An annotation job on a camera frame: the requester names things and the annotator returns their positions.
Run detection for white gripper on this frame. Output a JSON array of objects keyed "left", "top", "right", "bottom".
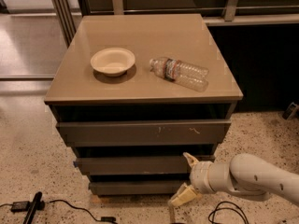
[{"left": 168, "top": 152, "right": 215, "bottom": 207}]

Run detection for grey drawer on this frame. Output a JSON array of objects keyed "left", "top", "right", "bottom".
[
  {"left": 57, "top": 119, "right": 231, "bottom": 147},
  {"left": 75, "top": 156, "right": 191, "bottom": 175},
  {"left": 89, "top": 180, "right": 183, "bottom": 196}
]

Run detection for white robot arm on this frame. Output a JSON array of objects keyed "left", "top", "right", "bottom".
[{"left": 168, "top": 152, "right": 299, "bottom": 207}]

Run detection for grey bottom drawer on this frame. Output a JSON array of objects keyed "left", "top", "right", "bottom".
[{"left": 89, "top": 180, "right": 183, "bottom": 196}]

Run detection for grey drawer cabinet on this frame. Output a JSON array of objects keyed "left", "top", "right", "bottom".
[{"left": 45, "top": 14, "right": 242, "bottom": 183}]

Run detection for grey top drawer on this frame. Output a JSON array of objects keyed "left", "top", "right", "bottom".
[{"left": 57, "top": 119, "right": 231, "bottom": 147}]

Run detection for clear plastic water bottle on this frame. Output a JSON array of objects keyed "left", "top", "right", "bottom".
[{"left": 149, "top": 57, "right": 209, "bottom": 91}]

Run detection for white paper bowl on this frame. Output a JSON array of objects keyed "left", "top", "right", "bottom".
[{"left": 91, "top": 48, "right": 135, "bottom": 77}]

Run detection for black power adapter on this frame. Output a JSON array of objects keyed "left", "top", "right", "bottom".
[{"left": 10, "top": 201, "right": 30, "bottom": 213}]

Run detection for coiled black cable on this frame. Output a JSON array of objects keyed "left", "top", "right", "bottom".
[{"left": 207, "top": 201, "right": 249, "bottom": 224}]

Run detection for black floor cable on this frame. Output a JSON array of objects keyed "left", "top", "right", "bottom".
[{"left": 49, "top": 199, "right": 119, "bottom": 224}]

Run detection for dark object by wall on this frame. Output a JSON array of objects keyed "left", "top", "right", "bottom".
[{"left": 282, "top": 102, "right": 299, "bottom": 120}]

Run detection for metal railing frame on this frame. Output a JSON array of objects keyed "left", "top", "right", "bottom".
[{"left": 51, "top": 0, "right": 299, "bottom": 44}]

